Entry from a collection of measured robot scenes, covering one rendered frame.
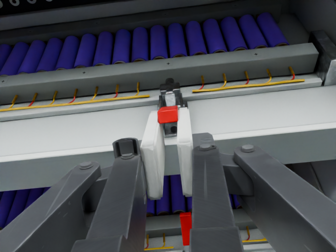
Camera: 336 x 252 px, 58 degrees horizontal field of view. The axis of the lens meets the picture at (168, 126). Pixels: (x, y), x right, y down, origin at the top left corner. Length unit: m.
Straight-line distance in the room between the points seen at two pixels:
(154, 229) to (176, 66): 0.20
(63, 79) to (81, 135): 0.06
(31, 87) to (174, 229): 0.23
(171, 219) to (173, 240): 0.03
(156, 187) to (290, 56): 0.19
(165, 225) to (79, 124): 0.17
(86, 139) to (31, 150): 0.05
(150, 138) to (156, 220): 0.25
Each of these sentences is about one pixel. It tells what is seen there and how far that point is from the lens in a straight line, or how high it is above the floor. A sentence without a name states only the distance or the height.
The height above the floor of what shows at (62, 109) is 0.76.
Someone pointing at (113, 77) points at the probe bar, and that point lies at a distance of 0.30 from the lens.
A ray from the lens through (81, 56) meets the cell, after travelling 0.34.
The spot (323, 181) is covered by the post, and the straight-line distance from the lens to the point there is 0.39.
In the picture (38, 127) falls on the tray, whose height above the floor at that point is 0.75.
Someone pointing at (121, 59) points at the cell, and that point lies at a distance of 0.32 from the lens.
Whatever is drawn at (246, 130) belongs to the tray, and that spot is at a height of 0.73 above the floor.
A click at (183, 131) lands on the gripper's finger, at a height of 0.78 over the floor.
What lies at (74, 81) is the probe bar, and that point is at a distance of 0.31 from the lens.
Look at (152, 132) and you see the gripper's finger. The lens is 0.16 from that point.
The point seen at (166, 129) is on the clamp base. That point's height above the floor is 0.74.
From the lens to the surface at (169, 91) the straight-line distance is 0.25.
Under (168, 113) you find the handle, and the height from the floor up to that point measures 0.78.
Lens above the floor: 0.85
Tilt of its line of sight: 24 degrees down
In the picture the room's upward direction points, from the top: 8 degrees counter-clockwise
